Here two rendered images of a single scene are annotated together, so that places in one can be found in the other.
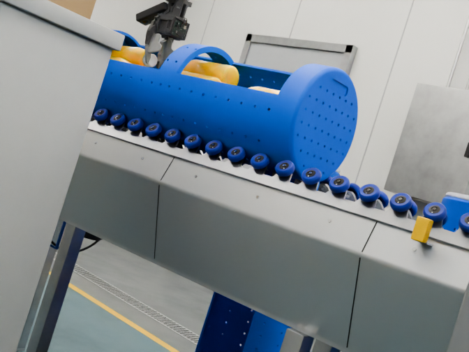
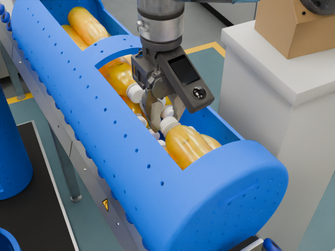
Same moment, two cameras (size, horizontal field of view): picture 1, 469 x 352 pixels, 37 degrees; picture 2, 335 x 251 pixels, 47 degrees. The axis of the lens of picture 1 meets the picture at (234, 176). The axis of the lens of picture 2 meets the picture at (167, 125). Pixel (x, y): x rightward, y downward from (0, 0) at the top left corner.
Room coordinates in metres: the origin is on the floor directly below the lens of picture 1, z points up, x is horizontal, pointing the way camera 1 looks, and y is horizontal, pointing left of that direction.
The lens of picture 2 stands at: (2.62, 0.52, 1.69)
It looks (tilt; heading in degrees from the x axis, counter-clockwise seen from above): 44 degrees down; 199
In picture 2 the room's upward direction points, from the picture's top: straight up
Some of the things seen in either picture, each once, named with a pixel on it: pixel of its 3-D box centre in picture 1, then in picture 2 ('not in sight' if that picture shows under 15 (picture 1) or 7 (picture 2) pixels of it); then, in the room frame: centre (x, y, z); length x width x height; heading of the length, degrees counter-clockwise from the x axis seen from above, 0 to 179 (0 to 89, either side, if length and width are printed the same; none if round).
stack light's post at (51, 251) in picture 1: (60, 216); not in sight; (2.78, 0.61, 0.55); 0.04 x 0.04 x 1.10; 51
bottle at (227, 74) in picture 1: (206, 74); (116, 70); (1.97, 0.16, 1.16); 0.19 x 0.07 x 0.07; 52
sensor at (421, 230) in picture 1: (427, 231); not in sight; (1.36, -0.39, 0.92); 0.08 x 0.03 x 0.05; 141
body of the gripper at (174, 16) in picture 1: (172, 17); (159, 61); (2.09, 0.32, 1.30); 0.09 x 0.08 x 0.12; 51
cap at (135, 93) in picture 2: not in sight; (136, 93); (2.03, 0.24, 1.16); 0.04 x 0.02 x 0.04; 141
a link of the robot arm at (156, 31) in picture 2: not in sight; (159, 22); (2.10, 0.32, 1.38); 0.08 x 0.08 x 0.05
